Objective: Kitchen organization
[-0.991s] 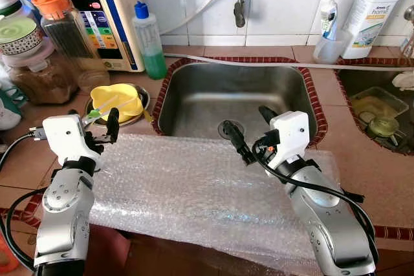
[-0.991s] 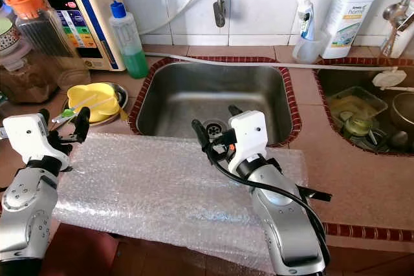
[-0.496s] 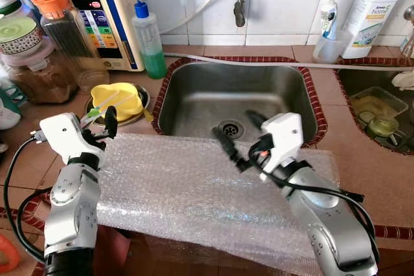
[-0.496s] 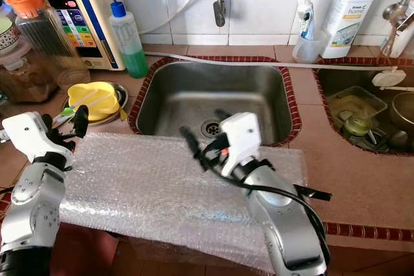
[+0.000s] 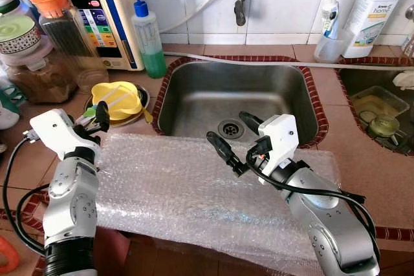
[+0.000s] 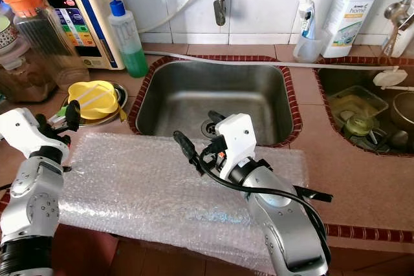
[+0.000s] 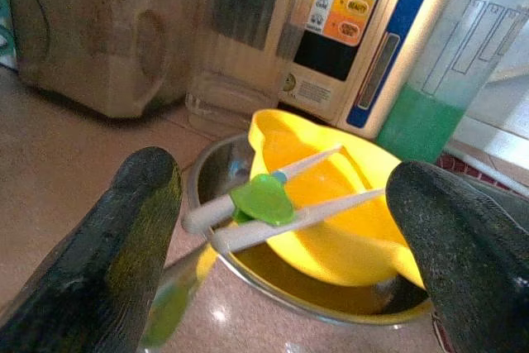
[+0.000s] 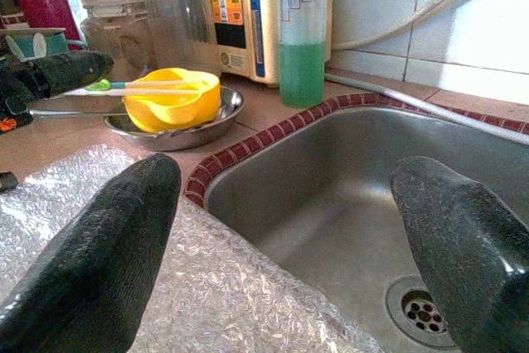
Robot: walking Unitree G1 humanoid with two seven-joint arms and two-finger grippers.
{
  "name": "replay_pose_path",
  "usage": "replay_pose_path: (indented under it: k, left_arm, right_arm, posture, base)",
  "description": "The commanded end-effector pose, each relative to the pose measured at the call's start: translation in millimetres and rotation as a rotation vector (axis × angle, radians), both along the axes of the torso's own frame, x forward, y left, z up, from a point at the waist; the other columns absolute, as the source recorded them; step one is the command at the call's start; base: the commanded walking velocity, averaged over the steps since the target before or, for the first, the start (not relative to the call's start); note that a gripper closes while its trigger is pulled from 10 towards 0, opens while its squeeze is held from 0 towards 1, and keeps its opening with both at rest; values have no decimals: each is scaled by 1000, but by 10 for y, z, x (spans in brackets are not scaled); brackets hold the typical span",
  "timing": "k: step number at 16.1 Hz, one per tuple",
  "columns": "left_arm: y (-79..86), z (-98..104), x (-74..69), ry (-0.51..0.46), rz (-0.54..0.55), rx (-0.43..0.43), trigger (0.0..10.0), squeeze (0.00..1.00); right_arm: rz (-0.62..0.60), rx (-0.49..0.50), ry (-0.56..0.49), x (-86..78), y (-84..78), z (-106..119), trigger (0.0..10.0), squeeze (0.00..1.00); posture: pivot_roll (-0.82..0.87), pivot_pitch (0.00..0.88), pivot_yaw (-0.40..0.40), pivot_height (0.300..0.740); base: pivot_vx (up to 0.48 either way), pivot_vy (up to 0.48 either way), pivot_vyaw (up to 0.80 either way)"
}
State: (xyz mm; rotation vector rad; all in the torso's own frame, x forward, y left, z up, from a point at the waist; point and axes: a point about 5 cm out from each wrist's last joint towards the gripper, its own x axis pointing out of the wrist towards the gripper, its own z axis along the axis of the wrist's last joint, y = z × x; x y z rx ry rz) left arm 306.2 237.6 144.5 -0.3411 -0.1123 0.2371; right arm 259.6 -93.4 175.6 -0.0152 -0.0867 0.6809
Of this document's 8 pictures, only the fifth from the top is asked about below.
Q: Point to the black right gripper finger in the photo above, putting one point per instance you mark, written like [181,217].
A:
[251,123]
[223,148]

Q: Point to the green-topped white tongs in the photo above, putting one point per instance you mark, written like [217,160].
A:
[113,99]

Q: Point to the yellow plastic bowl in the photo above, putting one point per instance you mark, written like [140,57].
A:
[123,103]

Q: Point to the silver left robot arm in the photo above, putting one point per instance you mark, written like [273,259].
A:
[71,205]

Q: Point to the steel sink drain strainer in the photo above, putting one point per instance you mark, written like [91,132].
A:
[231,128]

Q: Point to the large steel sink basin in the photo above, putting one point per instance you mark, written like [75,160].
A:
[259,95]

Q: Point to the small clear glass cup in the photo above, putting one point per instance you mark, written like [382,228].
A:
[92,77]

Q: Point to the clear jar of brown powder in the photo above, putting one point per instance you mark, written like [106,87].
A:
[39,82]

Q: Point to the clear bubble wrap sheet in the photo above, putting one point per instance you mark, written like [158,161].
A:
[174,185]

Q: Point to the white sink plug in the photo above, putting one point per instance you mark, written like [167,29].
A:
[404,80]

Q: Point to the white mug with green print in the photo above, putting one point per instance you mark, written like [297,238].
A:
[8,117]

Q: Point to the green dish soap bottle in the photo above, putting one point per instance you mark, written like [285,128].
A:
[152,56]

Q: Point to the clear rectangular plastic container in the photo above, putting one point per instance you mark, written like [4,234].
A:
[378,103]

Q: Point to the clear jar with orange lid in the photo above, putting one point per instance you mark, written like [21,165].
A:
[65,33]

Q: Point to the clear plastic cup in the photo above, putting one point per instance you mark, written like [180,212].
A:
[330,50]

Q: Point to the cluttered steel sink basin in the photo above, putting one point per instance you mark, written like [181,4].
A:
[356,82]

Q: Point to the patterned bowl with green lid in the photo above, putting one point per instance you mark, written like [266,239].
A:
[18,30]

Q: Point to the cream and blue water ioniser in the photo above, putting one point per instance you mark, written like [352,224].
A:
[116,4]

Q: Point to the dark red container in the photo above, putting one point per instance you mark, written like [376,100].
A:
[110,253]

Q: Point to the white detergent bottle orange cap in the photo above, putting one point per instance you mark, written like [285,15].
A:
[372,17]

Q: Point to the small white and blue bottle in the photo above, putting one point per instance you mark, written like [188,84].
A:
[330,14]

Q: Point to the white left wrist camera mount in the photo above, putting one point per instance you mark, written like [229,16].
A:
[55,130]

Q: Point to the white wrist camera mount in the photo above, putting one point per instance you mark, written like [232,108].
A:
[55,130]
[279,137]

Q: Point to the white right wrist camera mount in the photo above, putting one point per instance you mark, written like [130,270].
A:
[279,137]

